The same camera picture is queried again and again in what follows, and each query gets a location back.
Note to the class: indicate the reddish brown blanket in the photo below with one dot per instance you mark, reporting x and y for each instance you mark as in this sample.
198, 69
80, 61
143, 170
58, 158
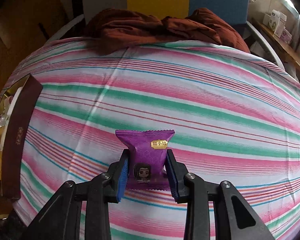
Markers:
145, 30

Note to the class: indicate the white bed rail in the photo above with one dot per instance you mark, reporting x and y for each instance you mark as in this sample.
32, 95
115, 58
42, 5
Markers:
265, 45
65, 26

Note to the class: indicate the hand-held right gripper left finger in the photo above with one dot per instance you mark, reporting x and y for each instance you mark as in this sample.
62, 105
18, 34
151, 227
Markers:
122, 180

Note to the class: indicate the gold lined maroon box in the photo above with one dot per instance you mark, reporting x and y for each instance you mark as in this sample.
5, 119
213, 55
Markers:
17, 135

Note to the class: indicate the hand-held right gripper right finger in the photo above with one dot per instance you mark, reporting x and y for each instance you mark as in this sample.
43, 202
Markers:
172, 177

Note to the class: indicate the small purple carton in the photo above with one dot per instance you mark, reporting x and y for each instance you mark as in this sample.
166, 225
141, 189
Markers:
286, 33

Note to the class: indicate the wooden desk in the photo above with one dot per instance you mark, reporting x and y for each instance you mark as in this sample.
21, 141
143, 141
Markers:
285, 45

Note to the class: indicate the white carton with green print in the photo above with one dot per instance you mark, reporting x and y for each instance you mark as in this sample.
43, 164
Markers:
273, 22

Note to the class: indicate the striped bed sheet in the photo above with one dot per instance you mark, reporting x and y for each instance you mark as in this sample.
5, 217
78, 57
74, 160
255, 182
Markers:
190, 100

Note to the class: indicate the wooden wardrobe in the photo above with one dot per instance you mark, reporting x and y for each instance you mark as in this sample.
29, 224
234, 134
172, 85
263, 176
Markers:
20, 30

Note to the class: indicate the grey yellow blue headboard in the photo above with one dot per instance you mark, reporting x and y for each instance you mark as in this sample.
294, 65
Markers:
215, 0

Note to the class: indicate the purple snack packet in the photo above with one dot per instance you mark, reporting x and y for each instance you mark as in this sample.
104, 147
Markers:
147, 155

